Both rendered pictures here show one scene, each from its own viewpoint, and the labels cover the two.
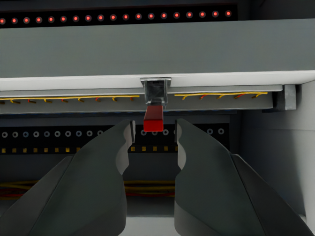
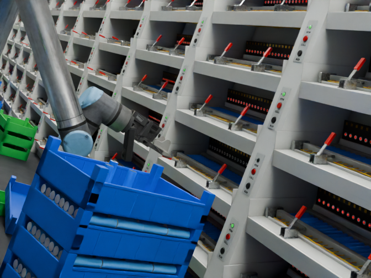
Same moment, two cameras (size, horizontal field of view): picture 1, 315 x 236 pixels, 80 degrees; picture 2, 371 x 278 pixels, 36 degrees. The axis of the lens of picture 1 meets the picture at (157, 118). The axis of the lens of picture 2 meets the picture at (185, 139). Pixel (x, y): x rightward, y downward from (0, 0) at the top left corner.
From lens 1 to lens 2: 1.98 m
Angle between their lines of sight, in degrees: 67
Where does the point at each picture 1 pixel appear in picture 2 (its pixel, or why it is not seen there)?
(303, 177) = (173, 131)
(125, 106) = (196, 164)
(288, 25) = not seen: hidden behind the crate
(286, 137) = (179, 142)
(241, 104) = (180, 155)
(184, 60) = (170, 168)
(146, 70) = (173, 169)
